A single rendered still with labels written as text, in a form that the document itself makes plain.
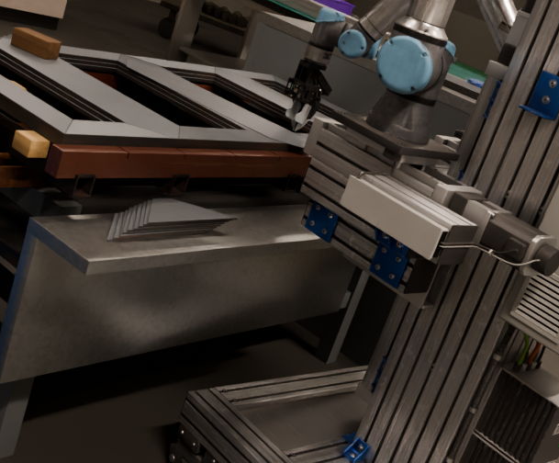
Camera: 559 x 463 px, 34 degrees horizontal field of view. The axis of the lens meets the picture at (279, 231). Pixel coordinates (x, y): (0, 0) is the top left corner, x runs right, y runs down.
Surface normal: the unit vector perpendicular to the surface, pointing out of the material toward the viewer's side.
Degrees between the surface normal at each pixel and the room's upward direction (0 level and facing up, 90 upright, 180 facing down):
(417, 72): 97
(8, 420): 90
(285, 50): 90
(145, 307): 90
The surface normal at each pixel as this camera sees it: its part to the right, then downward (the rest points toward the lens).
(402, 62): -0.40, 0.30
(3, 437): 0.72, 0.43
